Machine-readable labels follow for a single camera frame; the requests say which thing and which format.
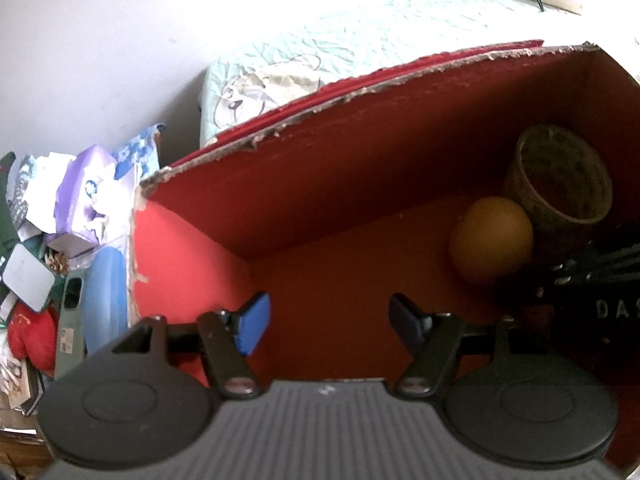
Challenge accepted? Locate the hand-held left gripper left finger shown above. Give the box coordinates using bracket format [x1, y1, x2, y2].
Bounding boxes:
[111, 291, 272, 402]

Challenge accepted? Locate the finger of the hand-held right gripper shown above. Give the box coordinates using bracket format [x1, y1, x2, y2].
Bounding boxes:
[535, 225, 640, 293]

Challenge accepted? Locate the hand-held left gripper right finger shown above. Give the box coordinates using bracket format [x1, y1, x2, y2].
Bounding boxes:
[389, 294, 551, 401]

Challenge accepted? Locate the printed packing tape roll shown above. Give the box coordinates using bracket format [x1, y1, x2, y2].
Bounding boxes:
[502, 124, 613, 246]

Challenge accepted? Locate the brown gourd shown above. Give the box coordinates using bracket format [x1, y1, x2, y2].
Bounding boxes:
[449, 196, 535, 286]

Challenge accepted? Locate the large red cardboard box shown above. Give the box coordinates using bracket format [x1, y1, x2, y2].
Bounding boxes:
[127, 39, 640, 476]

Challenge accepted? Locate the blue glasses case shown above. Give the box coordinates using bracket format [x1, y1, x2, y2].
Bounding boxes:
[82, 247, 131, 358]

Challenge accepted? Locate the dark green rectangular case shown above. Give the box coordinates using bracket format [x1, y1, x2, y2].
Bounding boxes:
[54, 270, 91, 381]

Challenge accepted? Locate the blue floral box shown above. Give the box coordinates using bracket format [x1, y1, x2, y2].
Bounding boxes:
[112, 122, 168, 181]

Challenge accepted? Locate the purple tissue pack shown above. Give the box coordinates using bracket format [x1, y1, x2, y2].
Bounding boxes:
[47, 145, 138, 256]

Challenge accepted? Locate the red plush toy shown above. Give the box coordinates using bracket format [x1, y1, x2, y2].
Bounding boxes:
[7, 302, 58, 376]

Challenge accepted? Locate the grey power bank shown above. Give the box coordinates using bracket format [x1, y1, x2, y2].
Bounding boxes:
[2, 244, 55, 313]

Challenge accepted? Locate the patterned book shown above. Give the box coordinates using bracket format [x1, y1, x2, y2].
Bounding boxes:
[0, 355, 46, 416]

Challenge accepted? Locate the printed pastel bed sheet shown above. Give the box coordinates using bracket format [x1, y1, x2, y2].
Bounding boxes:
[200, 0, 640, 148]

